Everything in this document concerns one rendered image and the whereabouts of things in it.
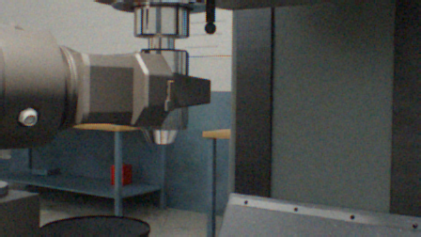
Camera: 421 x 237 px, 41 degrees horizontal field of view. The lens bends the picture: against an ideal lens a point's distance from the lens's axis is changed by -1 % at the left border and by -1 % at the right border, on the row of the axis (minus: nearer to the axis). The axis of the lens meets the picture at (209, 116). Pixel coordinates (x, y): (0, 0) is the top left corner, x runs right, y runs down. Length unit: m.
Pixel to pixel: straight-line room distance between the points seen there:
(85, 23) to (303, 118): 5.93
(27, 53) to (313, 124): 0.52
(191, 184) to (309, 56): 4.94
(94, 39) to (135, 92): 6.14
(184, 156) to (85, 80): 5.33
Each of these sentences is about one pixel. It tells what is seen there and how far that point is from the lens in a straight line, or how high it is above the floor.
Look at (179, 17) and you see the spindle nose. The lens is 0.48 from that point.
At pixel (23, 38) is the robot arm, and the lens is 0.40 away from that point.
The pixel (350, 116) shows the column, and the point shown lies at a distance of 0.80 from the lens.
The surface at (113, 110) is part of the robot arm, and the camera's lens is 0.42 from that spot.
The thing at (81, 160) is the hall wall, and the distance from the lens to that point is 6.73.
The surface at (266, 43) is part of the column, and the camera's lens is 0.85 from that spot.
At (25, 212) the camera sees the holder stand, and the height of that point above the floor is 1.08.
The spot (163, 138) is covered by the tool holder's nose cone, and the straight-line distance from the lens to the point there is 0.48.
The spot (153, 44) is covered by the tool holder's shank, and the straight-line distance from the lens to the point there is 0.48.
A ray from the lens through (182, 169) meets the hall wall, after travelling 5.76.
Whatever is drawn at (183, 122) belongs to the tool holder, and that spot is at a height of 1.21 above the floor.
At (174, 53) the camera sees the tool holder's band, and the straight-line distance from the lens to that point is 0.47.
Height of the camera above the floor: 1.24
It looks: 3 degrees down
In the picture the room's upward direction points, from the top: 1 degrees clockwise
